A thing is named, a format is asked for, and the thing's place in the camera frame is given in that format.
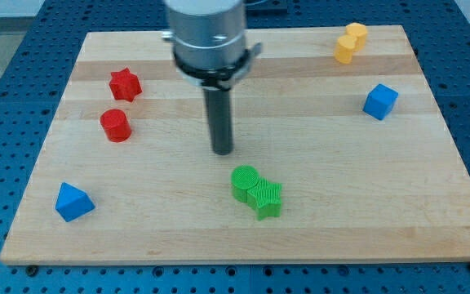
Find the yellow hexagon block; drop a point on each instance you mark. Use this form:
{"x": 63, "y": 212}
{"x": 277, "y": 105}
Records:
{"x": 360, "y": 32}

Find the green cylinder block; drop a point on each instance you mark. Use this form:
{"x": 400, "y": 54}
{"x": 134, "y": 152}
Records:
{"x": 243, "y": 178}

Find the blue cube block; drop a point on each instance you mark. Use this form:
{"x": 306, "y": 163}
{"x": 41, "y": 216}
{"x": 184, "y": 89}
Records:
{"x": 380, "y": 101}

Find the red star block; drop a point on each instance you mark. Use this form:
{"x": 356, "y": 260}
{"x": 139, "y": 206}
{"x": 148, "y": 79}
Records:
{"x": 124, "y": 85}

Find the blue triangular block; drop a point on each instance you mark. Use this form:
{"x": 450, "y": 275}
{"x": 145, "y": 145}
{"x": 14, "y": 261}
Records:
{"x": 72, "y": 202}

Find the wooden board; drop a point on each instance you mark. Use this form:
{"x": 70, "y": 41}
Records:
{"x": 355, "y": 189}

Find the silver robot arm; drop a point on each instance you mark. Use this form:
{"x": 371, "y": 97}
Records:
{"x": 208, "y": 40}

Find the green star block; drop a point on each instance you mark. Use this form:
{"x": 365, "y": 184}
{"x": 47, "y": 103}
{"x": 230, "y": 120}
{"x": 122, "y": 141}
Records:
{"x": 265, "y": 199}

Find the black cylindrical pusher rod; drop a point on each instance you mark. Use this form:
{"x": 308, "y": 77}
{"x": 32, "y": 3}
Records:
{"x": 218, "y": 112}

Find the red cylinder block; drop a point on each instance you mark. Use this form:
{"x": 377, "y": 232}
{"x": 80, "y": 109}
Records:
{"x": 115, "y": 125}

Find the yellow heart block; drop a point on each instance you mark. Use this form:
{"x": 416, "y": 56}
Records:
{"x": 344, "y": 48}

